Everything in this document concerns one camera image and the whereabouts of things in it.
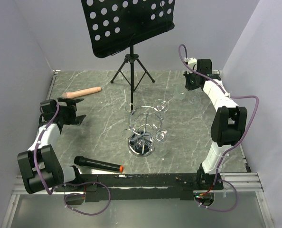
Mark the chrome wine glass rack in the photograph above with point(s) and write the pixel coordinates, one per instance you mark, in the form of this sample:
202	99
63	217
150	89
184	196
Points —
143	122

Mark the black microphone orange end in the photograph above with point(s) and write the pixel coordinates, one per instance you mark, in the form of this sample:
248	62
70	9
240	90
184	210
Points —
83	161

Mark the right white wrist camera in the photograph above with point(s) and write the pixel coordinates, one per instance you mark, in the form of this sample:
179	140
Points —
191	63

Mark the black perforated music stand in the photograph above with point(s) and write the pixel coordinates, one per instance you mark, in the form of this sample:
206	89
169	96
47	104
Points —
115	25

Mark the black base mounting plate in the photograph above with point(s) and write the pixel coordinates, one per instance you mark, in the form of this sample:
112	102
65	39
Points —
180	186

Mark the beige microphone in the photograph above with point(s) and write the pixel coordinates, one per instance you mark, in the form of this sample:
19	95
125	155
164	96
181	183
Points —
81	93

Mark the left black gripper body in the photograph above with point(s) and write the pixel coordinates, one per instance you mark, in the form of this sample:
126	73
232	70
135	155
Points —
67	113

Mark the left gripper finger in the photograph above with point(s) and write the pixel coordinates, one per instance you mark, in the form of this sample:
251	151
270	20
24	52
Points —
69	101
79	119

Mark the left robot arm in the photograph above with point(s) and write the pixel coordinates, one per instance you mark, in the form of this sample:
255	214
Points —
39	166

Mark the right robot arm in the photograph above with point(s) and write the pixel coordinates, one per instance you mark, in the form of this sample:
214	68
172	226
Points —
228	125

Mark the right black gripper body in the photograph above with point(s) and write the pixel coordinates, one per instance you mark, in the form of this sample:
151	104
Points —
191	80

